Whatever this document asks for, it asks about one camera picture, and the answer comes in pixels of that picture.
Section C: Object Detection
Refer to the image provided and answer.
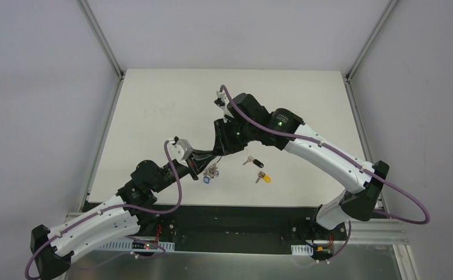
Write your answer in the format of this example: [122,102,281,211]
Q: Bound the silver keyring with keys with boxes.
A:
[203,156,222,184]

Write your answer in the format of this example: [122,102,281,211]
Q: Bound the key with black tag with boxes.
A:
[243,156,264,168]

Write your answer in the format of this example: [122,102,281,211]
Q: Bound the key with yellow tag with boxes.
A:
[255,171,271,184]

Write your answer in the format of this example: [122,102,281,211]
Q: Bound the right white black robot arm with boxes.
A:
[213,91,389,239]

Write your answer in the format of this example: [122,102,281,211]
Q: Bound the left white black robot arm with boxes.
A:
[24,149,217,279]

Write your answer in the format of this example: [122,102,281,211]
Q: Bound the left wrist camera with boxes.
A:
[168,138,193,165]

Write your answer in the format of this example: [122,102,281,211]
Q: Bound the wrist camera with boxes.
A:
[214,90,234,122]
[168,138,193,165]

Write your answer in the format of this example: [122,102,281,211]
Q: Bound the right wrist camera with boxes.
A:
[214,90,234,122]

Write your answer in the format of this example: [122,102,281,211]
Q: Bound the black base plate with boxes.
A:
[79,202,389,256]

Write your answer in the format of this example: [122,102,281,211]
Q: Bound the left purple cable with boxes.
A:
[24,139,184,280]

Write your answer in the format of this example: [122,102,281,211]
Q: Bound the purple cable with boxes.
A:
[24,139,184,280]
[220,85,431,267]

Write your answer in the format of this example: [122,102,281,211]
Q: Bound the left white cable duct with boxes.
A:
[96,239,175,252]

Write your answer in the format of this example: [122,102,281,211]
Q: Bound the white cable duct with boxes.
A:
[96,239,175,252]
[290,244,314,256]

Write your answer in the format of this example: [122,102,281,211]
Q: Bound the right white cable duct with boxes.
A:
[290,244,314,256]

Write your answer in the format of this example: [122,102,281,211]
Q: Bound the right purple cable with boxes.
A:
[220,85,431,267]

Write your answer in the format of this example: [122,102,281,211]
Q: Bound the left aluminium frame post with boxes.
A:
[76,0,125,80]

